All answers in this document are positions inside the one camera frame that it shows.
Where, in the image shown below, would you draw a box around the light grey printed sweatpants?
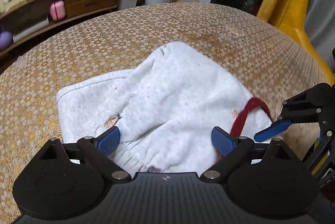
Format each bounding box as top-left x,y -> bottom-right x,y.
56,42 -> 252,175

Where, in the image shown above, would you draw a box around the gold floral lace tablecloth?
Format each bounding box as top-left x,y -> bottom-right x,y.
1,3 -> 328,223

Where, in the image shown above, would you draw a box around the yellow chair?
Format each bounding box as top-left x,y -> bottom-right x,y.
256,0 -> 335,86

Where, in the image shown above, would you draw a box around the white flat box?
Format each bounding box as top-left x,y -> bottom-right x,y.
13,16 -> 49,43

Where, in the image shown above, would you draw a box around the pink case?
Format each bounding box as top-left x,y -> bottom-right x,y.
49,0 -> 66,21

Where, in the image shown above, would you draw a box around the purple kettlebell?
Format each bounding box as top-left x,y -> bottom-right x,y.
0,31 -> 13,50

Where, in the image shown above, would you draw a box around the long wooden tv cabinet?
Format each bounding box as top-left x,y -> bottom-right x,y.
1,0 -> 116,57

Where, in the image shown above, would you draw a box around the dark red strap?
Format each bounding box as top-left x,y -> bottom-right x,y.
229,96 -> 273,138

